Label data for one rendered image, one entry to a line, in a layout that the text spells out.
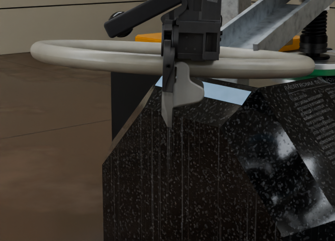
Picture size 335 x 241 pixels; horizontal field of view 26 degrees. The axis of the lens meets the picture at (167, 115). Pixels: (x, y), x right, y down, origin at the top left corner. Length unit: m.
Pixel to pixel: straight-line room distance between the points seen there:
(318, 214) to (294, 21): 0.41
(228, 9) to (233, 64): 1.60
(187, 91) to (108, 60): 0.12
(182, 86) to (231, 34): 0.56
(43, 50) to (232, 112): 0.55
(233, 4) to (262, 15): 0.96
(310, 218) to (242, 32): 0.43
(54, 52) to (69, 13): 7.36
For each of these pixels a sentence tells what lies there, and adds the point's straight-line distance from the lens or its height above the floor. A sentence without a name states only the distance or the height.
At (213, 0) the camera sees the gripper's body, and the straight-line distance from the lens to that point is 1.02.
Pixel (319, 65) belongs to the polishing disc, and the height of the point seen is 0.83.
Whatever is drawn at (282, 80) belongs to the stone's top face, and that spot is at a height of 0.81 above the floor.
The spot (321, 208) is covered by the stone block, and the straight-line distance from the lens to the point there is 1.50.
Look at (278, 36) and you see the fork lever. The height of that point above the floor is 0.92.
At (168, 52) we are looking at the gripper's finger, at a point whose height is 0.96.
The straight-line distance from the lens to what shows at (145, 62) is 1.03.
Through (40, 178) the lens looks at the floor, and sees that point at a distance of 3.65.
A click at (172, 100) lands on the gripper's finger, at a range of 1.01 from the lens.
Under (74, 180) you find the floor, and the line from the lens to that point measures 3.60.
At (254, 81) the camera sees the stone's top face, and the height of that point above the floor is 0.81.
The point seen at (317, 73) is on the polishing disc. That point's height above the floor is 0.81.
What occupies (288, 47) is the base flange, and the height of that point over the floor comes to 0.75.
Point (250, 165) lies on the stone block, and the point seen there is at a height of 0.66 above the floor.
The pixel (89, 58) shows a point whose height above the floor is 0.94.
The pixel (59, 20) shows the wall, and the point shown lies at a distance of 8.42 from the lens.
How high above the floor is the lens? 1.09
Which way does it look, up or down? 13 degrees down
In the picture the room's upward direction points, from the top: straight up
